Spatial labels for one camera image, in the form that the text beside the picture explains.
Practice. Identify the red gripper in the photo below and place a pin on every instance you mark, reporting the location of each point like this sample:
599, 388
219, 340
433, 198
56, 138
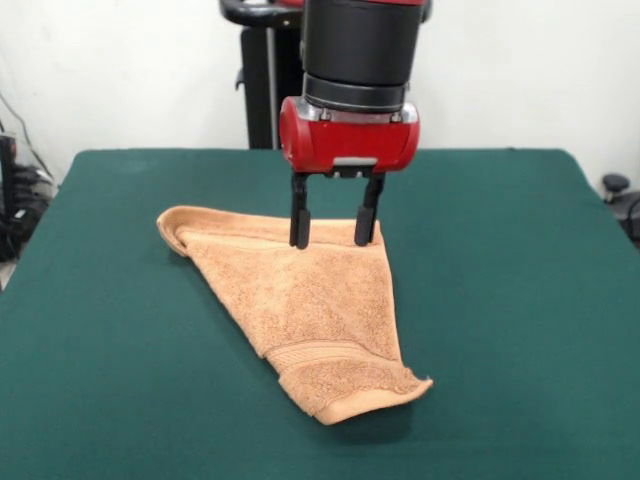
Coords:
350, 145

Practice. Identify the tan terry towel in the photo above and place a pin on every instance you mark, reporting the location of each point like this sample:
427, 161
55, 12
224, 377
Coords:
300, 310

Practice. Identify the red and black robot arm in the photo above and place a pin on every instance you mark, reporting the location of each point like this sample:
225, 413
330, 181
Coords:
357, 55

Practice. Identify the dark green table cloth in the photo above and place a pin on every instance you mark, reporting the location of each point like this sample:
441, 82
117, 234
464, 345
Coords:
125, 325

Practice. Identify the black equipment pile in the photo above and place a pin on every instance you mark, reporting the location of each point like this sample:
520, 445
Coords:
20, 200

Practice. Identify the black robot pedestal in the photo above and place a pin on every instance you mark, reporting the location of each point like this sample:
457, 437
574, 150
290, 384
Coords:
260, 85

